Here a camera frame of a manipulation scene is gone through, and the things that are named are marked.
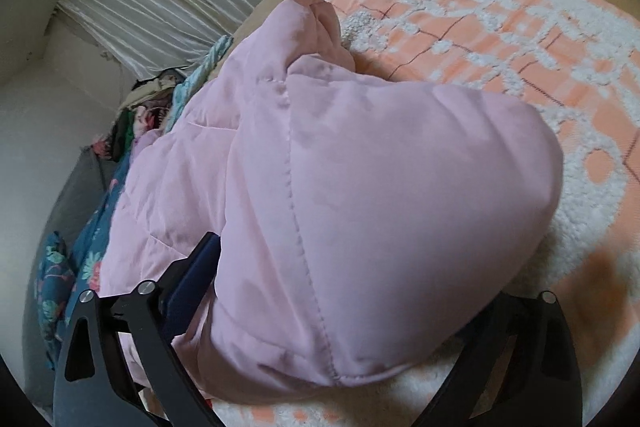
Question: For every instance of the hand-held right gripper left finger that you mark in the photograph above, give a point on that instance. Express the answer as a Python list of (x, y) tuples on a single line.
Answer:
[(200, 259)]

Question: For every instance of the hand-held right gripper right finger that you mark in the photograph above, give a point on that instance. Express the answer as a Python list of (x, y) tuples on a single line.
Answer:
[(487, 332)]

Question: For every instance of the pink quilted jacket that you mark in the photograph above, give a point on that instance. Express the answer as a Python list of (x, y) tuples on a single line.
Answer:
[(350, 217)]

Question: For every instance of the pile of mixed clothes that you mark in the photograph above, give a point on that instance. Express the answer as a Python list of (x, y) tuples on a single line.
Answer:
[(145, 112)]

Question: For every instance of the blue floral quilt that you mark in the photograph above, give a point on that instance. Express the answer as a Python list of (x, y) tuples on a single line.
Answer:
[(80, 267)]

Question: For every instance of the grey padded headboard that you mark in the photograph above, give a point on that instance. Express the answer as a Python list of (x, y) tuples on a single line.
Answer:
[(65, 207)]

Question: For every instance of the light blue cloth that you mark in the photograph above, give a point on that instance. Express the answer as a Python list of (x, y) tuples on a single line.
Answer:
[(217, 54)]

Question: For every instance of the orange checked fleece blanket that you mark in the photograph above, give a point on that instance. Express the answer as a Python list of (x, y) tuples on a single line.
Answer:
[(500, 47)]

